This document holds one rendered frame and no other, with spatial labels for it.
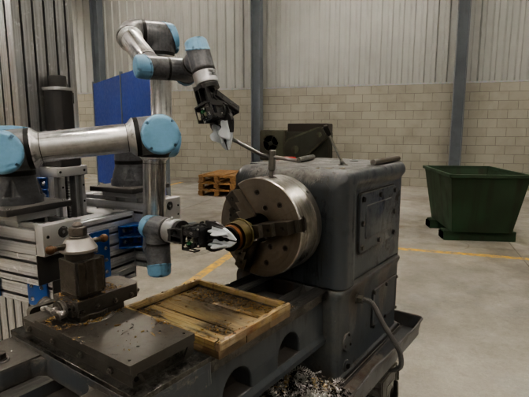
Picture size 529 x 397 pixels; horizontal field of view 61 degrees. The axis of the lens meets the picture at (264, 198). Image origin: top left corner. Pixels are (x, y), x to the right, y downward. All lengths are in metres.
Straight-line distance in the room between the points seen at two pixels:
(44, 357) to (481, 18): 11.27
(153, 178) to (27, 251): 0.43
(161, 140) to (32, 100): 0.58
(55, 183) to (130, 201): 0.28
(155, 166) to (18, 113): 0.51
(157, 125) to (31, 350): 0.66
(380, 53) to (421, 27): 1.05
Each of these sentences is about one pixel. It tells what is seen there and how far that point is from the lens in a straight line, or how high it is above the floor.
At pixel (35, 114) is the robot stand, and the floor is 1.44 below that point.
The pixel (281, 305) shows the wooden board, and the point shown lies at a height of 0.91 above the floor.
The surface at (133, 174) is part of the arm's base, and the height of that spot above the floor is 1.21.
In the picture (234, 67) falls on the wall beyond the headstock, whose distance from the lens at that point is 12.39.
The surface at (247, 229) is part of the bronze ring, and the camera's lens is 1.30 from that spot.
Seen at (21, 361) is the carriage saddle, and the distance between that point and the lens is 1.11.
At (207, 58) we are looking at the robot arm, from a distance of 1.47.
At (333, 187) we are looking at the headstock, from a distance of 1.42.
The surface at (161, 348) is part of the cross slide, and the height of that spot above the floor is 0.97.
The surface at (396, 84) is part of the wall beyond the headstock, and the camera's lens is 11.40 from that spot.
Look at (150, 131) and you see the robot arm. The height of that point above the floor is 1.38.
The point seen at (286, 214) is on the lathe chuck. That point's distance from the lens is 1.34.
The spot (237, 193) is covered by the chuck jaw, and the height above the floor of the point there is 1.19.
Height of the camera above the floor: 1.39
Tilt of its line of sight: 9 degrees down
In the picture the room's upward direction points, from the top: straight up
